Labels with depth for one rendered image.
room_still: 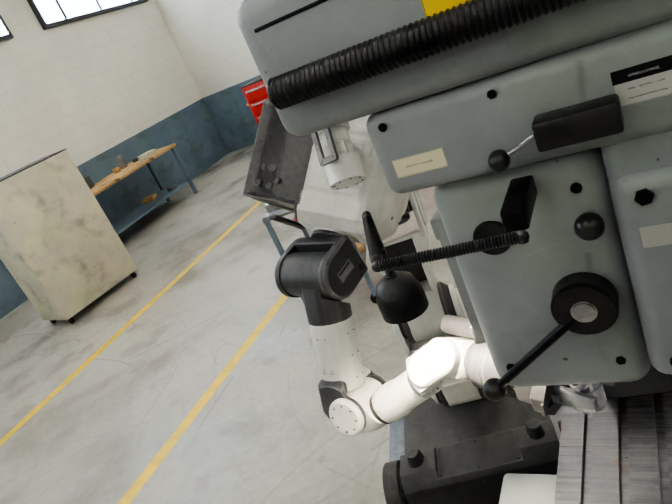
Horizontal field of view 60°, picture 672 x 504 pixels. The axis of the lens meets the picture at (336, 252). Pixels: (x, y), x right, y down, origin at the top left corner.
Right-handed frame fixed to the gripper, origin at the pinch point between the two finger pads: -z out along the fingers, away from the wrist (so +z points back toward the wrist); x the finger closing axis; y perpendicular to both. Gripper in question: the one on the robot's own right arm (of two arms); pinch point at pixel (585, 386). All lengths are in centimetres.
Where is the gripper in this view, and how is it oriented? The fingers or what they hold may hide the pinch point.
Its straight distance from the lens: 94.7
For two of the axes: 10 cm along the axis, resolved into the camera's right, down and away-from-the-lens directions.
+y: 3.7, 8.5, 3.8
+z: -6.5, -0.6, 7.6
